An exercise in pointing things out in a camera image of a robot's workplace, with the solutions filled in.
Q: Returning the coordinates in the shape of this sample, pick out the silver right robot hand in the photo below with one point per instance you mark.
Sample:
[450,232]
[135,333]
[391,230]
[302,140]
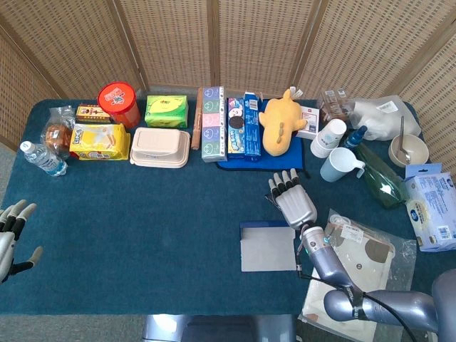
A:
[297,206]

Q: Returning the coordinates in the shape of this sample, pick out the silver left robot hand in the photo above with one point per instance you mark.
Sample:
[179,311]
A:
[7,246]

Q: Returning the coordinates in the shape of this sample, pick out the thin metal-framed eyeglasses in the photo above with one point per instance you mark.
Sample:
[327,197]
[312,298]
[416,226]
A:
[269,198]

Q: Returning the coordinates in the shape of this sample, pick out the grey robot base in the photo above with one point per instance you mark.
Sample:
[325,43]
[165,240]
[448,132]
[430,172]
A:
[213,329]

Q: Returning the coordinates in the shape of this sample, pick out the blue cloth mat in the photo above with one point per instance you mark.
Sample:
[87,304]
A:
[295,153]

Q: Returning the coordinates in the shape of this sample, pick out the light blue plastic cup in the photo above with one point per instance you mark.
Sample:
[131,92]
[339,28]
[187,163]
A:
[338,164]

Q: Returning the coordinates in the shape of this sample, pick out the stack of white paper cups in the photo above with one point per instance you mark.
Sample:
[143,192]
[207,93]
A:
[327,139]

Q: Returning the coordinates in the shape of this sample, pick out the clear bag with beige cloth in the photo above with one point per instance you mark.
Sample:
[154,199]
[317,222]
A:
[360,249]

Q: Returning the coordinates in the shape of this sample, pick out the small white box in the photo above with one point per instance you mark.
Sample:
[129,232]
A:
[308,121]

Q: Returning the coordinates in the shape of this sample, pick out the yellow plush toy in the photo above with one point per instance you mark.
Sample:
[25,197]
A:
[279,121]

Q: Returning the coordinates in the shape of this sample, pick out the dark blue carton box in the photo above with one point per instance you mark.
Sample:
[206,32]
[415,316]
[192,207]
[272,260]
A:
[252,132]

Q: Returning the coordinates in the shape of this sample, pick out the dark blue spray bottle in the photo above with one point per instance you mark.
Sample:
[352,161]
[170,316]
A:
[354,139]

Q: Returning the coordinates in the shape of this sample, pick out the blue yellow cookie box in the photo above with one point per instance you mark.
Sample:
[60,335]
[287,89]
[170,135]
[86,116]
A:
[236,139]

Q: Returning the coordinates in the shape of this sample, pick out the clear water bottle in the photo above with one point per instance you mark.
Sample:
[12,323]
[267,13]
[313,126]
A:
[42,158]

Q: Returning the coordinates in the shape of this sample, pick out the clear pack brown snacks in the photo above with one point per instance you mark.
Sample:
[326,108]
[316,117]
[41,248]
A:
[331,103]

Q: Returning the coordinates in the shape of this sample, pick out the pastel multicolour tissue pack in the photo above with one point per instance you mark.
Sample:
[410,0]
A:
[213,124]

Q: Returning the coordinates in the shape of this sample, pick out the bread in clear bag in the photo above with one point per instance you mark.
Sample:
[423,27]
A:
[56,135]

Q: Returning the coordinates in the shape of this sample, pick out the white powder plastic bag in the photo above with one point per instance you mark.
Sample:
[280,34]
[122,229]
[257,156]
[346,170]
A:
[377,114]

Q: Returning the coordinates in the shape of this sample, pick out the metal spoon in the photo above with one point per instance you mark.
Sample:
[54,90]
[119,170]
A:
[402,132]

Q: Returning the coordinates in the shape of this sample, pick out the wooden rolling pin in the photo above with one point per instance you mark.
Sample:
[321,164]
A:
[196,124]

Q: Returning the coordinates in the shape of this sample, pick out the beige bowl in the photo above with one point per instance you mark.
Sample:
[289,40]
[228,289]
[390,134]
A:
[417,146]

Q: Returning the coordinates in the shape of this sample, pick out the blue white mask box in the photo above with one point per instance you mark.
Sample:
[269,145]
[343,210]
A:
[434,210]

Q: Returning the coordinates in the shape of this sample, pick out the yellow biscuit pack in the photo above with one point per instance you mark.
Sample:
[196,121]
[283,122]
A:
[99,142]

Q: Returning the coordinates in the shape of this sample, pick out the beige plastic lunch box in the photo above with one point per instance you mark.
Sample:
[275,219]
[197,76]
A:
[158,146]

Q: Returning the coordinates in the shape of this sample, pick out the small brown yellow box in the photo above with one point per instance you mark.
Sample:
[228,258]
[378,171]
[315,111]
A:
[90,113]

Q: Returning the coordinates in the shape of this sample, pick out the green tissue pack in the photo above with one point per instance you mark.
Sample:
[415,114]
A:
[165,108]

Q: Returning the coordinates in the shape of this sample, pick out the woven rattan folding screen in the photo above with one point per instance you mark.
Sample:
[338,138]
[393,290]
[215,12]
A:
[249,35]

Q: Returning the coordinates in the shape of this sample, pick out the orange tub with red lid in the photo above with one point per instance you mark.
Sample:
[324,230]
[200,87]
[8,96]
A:
[117,98]

